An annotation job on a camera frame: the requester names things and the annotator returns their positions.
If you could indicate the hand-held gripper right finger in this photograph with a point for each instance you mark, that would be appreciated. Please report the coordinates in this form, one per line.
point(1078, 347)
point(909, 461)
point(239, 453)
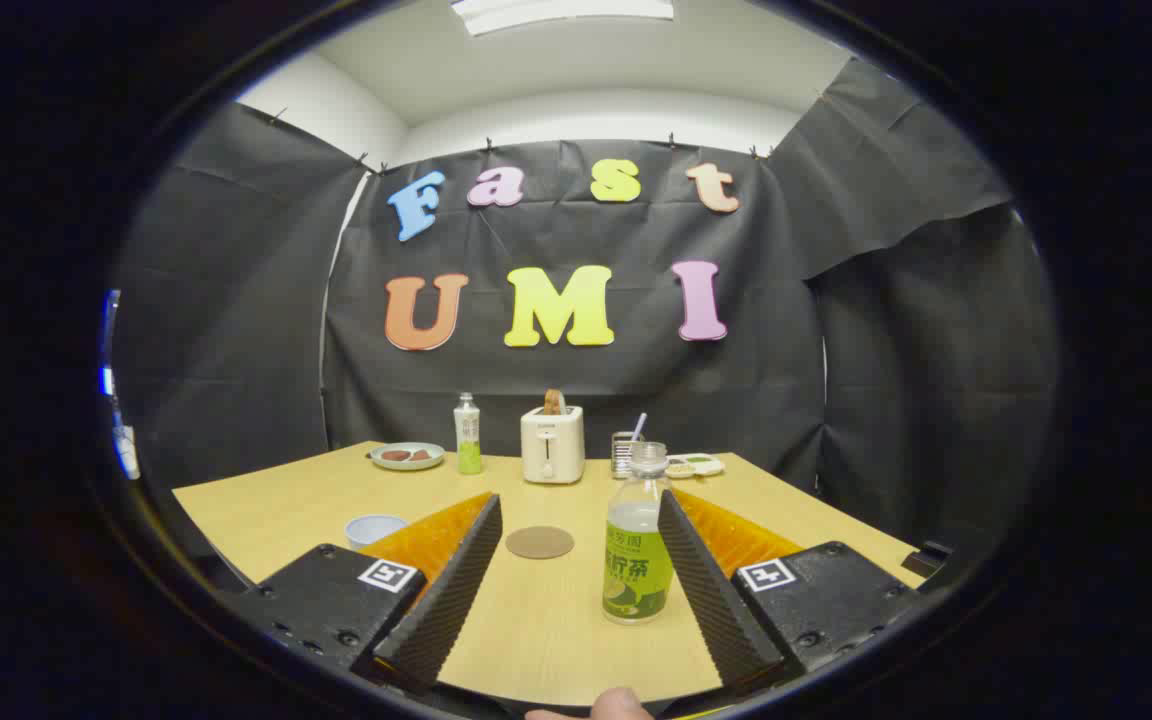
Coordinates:
point(716, 600)

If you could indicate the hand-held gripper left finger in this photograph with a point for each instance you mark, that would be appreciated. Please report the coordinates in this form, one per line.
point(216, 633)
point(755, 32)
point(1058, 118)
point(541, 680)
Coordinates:
point(446, 600)

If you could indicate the green label juice bottle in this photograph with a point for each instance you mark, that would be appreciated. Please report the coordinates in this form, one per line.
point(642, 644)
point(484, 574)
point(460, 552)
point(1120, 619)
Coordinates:
point(636, 580)

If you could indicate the white cup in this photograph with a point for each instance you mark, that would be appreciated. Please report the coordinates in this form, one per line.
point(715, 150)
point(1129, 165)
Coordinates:
point(374, 527)

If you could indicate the round brown coaster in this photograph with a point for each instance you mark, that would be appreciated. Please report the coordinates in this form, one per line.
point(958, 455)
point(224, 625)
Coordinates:
point(539, 543)

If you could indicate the slim capped drink bottle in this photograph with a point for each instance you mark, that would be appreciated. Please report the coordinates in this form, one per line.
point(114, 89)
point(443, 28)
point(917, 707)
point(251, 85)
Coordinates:
point(468, 440)

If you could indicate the wooden table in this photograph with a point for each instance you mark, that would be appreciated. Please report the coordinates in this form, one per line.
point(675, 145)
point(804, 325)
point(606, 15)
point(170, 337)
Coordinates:
point(536, 630)

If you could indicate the white divided snack tray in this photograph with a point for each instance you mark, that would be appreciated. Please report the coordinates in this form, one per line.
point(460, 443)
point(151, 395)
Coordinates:
point(701, 465)

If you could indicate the pale green plate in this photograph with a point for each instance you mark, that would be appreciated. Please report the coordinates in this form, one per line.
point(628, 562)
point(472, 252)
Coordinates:
point(406, 464)

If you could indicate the white toaster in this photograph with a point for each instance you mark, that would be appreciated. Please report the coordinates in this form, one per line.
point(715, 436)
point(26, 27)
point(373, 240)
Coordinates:
point(552, 450)

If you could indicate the pale drinking straw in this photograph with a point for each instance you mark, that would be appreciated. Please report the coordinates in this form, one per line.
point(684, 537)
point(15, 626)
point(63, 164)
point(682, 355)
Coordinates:
point(639, 427)

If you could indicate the brown toast slice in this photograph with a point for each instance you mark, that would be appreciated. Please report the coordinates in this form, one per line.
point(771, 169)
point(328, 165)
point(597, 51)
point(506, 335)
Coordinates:
point(554, 402)

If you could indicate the ceiling light panel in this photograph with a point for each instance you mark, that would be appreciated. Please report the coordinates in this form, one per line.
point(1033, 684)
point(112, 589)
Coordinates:
point(561, 12)

